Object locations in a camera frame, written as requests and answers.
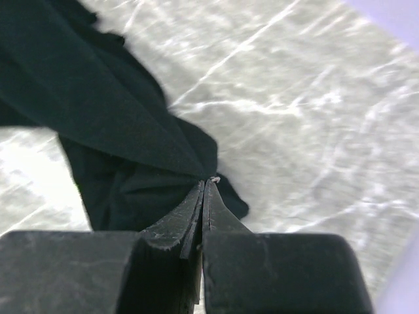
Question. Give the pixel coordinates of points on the black t shirt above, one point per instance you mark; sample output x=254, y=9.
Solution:
x=132, y=160

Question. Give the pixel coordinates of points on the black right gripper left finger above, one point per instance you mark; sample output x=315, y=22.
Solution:
x=156, y=270

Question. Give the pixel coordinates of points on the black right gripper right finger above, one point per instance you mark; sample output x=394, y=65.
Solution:
x=247, y=272

